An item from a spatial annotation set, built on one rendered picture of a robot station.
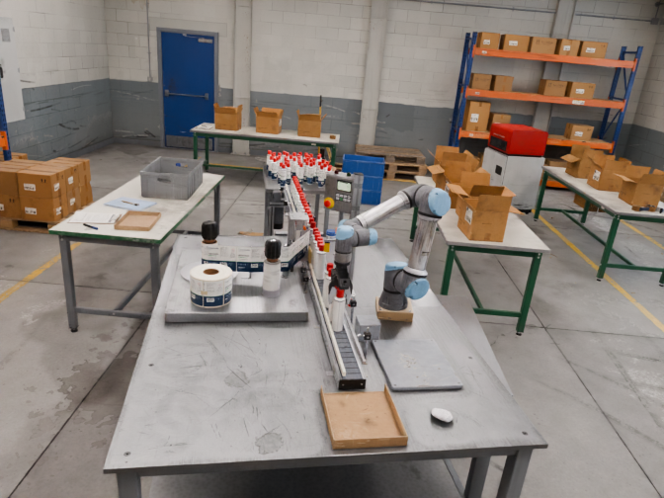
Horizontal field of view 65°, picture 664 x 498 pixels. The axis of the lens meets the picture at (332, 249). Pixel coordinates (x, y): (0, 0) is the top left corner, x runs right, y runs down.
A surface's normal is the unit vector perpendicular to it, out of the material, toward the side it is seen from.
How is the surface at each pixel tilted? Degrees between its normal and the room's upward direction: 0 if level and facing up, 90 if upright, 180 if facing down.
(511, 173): 90
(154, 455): 0
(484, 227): 90
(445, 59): 90
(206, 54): 90
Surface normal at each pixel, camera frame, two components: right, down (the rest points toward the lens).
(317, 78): -0.04, 0.36
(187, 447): 0.08, -0.93
